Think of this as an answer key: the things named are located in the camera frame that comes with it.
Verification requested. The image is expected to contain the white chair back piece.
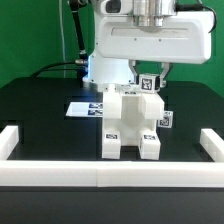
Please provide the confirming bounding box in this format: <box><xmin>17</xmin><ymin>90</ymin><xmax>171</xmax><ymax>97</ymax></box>
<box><xmin>103</xmin><ymin>84</ymin><xmax>164</xmax><ymax>120</ymax></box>

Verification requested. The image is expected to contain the white sheet with tags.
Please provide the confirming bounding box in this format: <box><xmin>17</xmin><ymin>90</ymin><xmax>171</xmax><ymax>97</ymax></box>
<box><xmin>66</xmin><ymin>102</ymin><xmax>103</xmax><ymax>117</ymax></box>

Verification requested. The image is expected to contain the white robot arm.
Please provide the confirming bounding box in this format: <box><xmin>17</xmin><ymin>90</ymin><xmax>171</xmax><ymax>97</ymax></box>
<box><xmin>68</xmin><ymin>0</ymin><xmax>217</xmax><ymax>91</ymax></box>

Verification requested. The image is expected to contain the white chair seat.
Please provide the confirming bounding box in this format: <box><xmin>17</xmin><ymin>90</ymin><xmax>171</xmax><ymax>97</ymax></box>
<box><xmin>102</xmin><ymin>86</ymin><xmax>164</xmax><ymax>146</ymax></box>

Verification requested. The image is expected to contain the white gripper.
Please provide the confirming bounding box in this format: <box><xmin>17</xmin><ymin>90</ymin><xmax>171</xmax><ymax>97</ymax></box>
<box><xmin>97</xmin><ymin>11</ymin><xmax>213</xmax><ymax>88</ymax></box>

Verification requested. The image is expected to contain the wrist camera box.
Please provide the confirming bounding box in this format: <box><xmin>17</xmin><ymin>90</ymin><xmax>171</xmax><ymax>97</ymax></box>
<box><xmin>100</xmin><ymin>0</ymin><xmax>133</xmax><ymax>14</ymax></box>

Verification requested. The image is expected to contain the black cable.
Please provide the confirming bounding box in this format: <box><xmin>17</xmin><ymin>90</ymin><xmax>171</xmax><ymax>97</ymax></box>
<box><xmin>31</xmin><ymin>60</ymin><xmax>88</xmax><ymax>78</ymax></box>

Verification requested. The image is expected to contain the white U-shaped fence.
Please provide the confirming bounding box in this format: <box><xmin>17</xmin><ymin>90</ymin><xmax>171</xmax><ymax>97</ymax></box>
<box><xmin>0</xmin><ymin>126</ymin><xmax>224</xmax><ymax>188</ymax></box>

